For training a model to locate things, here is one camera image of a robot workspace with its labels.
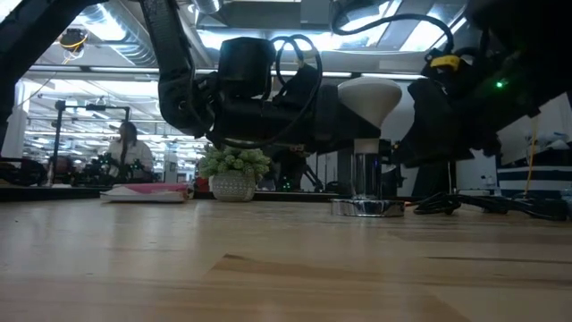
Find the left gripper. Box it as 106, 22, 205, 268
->
208, 64, 382, 154

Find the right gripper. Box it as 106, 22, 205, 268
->
395, 47, 543, 169

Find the black lamp power cord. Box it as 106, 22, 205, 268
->
404, 191, 572, 223

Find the person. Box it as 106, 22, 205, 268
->
271, 146, 310, 192
105, 120, 156, 181

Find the green artificial potted plant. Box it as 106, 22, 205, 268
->
196, 145, 273, 203

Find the pink white package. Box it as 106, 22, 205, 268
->
114, 182, 194, 194

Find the yellow black ceiling reel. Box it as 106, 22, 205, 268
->
57, 26, 89, 62

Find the black robot rig with arms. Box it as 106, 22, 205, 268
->
0, 98, 157, 188

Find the yellow cable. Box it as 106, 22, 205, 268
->
525, 114, 540, 198

